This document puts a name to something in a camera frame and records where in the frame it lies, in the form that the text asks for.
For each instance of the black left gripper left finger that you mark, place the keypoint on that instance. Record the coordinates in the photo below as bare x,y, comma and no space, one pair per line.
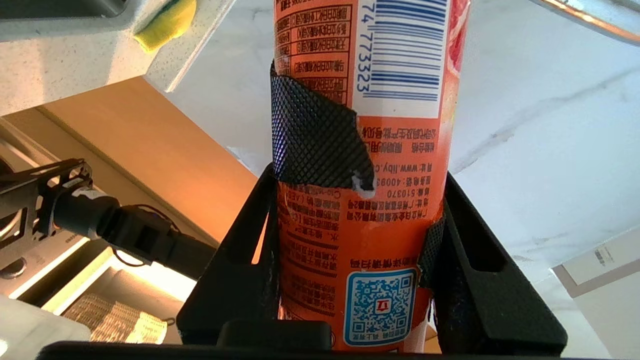
235,285

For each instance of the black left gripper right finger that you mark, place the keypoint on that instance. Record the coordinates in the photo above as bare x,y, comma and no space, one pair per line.
490,300

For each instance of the orange dish soap bottle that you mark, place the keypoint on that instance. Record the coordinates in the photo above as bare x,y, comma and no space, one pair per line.
390,200

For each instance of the yellow sponge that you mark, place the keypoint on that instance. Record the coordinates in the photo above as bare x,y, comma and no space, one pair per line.
165,22

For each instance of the white labelled box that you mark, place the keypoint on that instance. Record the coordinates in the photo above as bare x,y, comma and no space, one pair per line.
600,260

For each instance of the beige woven mesh piece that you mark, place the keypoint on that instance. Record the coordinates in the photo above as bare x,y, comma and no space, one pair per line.
115,320

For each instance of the wooden cabinet panel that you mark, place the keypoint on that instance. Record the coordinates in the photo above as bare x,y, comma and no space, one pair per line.
150,150

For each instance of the white plastic housing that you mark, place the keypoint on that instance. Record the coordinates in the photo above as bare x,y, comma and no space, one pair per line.
30,330

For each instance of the black metal bracket frame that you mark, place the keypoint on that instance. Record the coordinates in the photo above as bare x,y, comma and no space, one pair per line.
30,190

